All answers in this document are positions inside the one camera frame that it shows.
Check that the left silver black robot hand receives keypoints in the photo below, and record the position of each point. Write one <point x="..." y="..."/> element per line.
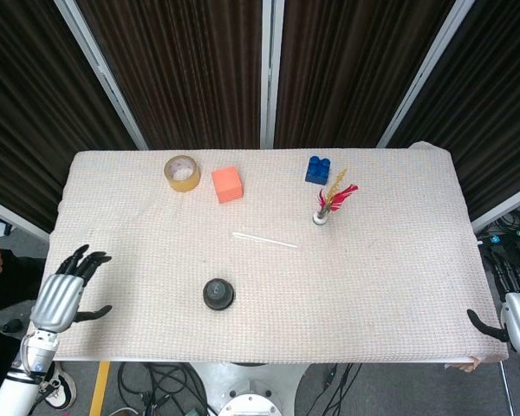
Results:
<point x="58" y="299"/>

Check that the black faceted plastic cup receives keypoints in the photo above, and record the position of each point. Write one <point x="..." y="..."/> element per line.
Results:
<point x="218" y="294"/>

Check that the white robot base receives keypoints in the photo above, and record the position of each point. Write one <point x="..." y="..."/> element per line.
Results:
<point x="286" y="377"/>

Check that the white paper scrap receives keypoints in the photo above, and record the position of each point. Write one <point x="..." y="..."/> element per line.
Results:
<point x="3" y="229"/>

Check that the white sneaker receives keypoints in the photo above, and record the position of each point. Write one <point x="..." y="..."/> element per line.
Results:
<point x="63" y="388"/>

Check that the beige waffle table cloth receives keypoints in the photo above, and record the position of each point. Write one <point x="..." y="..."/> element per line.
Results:
<point x="372" y="281"/>

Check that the tan packing tape roll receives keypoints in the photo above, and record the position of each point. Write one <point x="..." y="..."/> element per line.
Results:
<point x="186" y="184"/>

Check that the dark fabric partition panel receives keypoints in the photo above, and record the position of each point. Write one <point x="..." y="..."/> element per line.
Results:
<point x="494" y="108"/>
<point x="351" y="65"/>
<point x="26" y="108"/>
<point x="177" y="65"/>

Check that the orange foam cube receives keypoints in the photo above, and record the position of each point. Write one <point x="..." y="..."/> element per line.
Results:
<point x="227" y="186"/>

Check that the clear plastic tube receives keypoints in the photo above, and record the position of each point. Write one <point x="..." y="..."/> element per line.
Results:
<point x="264" y="239"/>

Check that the red yellow feather shuttlecock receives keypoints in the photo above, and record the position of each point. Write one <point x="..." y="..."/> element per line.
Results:
<point x="334" y="200"/>

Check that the blue building block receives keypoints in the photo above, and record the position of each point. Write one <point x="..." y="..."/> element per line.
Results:
<point x="317" y="171"/>

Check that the silver partition bottom rail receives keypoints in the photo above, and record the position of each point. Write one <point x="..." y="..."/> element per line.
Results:
<point x="13" y="216"/>
<point x="507" y="207"/>

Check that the silver partition post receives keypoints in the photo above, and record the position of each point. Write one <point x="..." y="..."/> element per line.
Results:
<point x="424" y="71"/>
<point x="104" y="76"/>
<point x="272" y="73"/>

